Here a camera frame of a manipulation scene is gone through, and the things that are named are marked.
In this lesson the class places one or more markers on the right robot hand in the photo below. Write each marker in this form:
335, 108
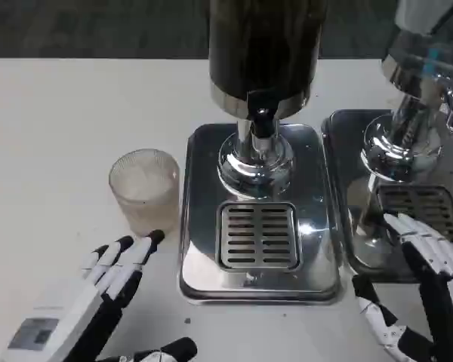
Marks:
445, 301

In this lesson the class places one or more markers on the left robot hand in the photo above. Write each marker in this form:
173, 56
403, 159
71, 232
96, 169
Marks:
56, 313

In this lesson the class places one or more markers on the clear ribbed glass cup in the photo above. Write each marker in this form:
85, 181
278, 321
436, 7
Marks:
143, 188

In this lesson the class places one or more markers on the steel drip grid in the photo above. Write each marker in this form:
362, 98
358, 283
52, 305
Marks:
419, 200
260, 237

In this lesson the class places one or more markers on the steel drip tray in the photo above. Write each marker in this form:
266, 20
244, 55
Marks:
347, 158
317, 226

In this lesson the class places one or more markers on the clear steel drink dispenser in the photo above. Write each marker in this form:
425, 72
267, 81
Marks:
411, 75

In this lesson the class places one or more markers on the black dispenser tap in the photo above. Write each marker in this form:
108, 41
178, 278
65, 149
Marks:
263, 113

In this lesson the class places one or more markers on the dark drink dispenser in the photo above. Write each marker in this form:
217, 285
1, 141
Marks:
264, 45

